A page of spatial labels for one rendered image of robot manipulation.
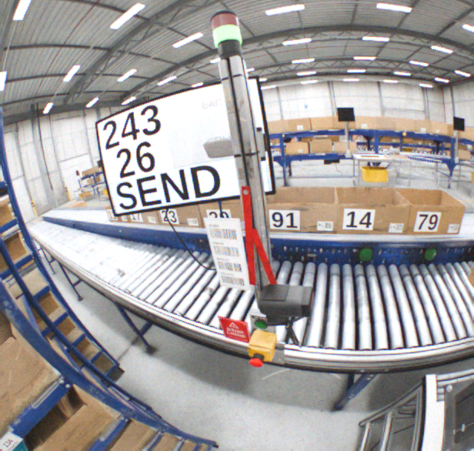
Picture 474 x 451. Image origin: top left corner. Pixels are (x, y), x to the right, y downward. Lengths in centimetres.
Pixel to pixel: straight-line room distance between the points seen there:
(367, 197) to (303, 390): 128
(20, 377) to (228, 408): 123
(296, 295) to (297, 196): 94
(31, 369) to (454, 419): 99
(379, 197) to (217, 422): 170
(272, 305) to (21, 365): 50
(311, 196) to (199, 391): 150
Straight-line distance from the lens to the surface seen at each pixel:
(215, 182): 50
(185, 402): 155
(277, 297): 43
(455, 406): 84
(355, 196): 130
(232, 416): 144
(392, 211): 107
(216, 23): 43
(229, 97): 37
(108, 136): 63
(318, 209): 101
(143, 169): 56
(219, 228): 43
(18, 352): 42
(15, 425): 48
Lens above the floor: 140
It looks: 21 degrees down
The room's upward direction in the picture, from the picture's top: 9 degrees counter-clockwise
